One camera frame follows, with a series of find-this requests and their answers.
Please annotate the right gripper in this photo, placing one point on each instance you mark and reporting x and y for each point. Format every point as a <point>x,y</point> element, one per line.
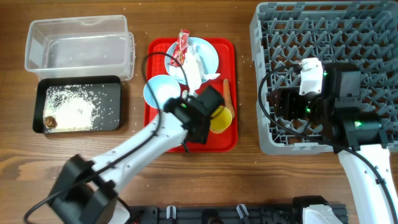
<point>283,104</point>

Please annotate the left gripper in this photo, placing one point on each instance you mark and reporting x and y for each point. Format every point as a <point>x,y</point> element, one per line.
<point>203,132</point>

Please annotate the yellow plastic cup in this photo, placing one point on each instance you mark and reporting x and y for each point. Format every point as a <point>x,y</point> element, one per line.
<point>220,120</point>

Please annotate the orange carrot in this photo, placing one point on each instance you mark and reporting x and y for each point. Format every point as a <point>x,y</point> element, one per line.
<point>227,97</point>

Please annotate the white napkin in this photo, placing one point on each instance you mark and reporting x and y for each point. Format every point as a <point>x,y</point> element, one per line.
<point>194,71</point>

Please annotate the light blue bowl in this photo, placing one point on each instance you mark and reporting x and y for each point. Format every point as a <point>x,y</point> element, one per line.
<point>159,89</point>

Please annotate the red snack wrapper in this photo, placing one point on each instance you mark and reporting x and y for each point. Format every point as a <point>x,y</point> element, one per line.
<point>178,56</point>

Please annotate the pile of white rice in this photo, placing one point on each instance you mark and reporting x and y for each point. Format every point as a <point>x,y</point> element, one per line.
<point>87,107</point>

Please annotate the brown chocolate pastry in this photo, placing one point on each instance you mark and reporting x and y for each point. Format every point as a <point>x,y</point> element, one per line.
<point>50,122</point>

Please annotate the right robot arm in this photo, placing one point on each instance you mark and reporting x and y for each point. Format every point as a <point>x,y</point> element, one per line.
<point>329,96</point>

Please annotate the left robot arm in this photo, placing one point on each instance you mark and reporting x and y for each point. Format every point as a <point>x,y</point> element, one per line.
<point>87,191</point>

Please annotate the white plastic spoon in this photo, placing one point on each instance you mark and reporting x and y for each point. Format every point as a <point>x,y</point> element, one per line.
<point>185,94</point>

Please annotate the light blue plate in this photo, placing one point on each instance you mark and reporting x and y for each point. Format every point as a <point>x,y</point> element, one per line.
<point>208,55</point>

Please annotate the red serving tray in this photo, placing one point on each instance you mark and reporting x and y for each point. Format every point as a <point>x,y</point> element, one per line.
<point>226,140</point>

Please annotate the black plastic tray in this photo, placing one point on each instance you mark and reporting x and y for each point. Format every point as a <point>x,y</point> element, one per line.
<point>38,124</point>

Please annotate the clear plastic bin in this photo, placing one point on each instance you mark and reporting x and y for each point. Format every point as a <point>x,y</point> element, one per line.
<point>80,47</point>

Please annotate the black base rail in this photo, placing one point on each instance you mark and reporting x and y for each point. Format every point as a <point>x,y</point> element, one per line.
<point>281,213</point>

